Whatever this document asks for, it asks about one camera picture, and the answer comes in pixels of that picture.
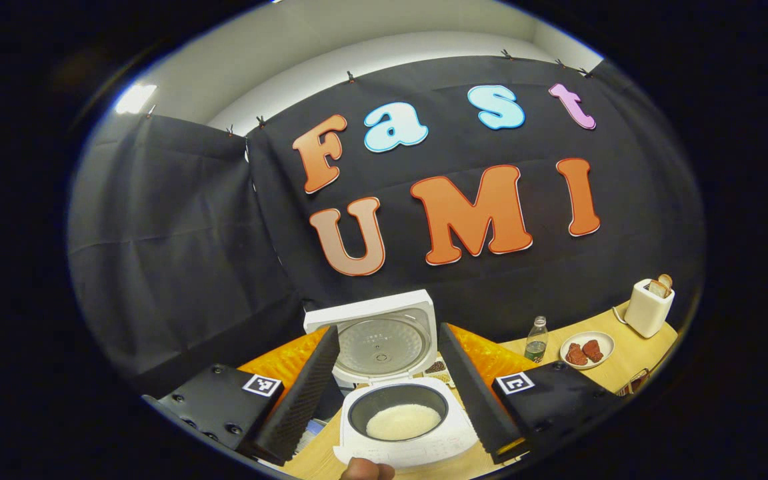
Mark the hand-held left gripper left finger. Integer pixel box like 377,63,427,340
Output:
144,325,341,467

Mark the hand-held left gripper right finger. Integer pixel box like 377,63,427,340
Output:
437,323,625,465

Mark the white rice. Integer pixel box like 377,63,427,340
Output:
365,404,442,441

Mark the white rice cooker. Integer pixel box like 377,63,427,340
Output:
303,289,479,471

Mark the clear chopstick holder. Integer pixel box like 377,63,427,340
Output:
617,369,651,395

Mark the white divided dish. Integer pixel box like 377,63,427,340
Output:
424,360,455,386

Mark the clear plastic water bottle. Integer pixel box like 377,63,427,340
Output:
524,316,549,364

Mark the white round plate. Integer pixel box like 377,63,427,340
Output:
559,331,615,370

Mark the white toaster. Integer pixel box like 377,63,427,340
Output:
624,278,676,339

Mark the black backdrop cloth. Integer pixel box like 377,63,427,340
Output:
67,55,705,394

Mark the ceiling light panel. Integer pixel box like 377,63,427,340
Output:
114,83,158,115

